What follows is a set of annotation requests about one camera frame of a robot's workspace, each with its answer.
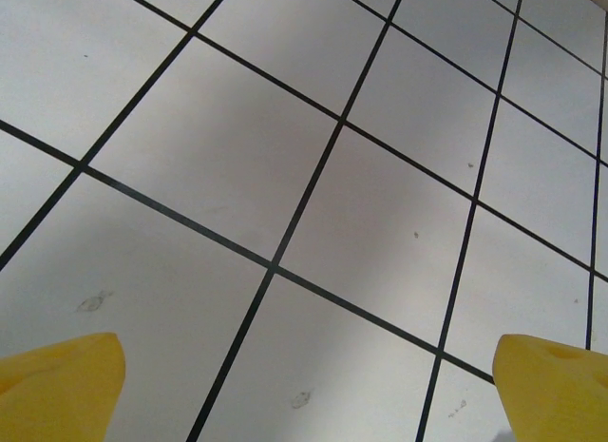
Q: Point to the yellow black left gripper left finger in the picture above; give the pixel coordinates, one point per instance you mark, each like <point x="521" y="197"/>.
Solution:
<point x="57" y="394"/>

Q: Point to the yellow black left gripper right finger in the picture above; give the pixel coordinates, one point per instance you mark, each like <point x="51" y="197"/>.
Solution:
<point x="556" y="394"/>

